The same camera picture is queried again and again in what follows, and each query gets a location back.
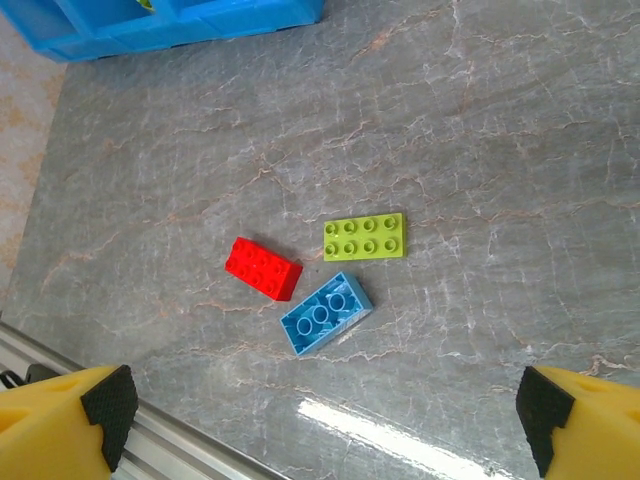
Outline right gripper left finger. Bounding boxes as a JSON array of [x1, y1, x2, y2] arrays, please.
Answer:
[[0, 363, 140, 480]]

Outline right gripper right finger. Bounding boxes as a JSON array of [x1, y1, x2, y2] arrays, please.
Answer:
[[514, 364, 640, 480]]

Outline red lego brick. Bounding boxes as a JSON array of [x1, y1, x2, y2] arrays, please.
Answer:
[[223, 236, 305, 302]]

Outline blue lego brick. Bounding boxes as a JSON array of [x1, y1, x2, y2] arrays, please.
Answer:
[[278, 271, 375, 357]]

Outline green flat lego plate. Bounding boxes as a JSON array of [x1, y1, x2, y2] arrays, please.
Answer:
[[322, 212, 409, 263]]

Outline blue three-compartment plastic bin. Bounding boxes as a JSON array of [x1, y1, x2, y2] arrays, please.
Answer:
[[0, 0, 326, 65]]

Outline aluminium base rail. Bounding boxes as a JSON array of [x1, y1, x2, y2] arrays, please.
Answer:
[[0, 319, 292, 480]]

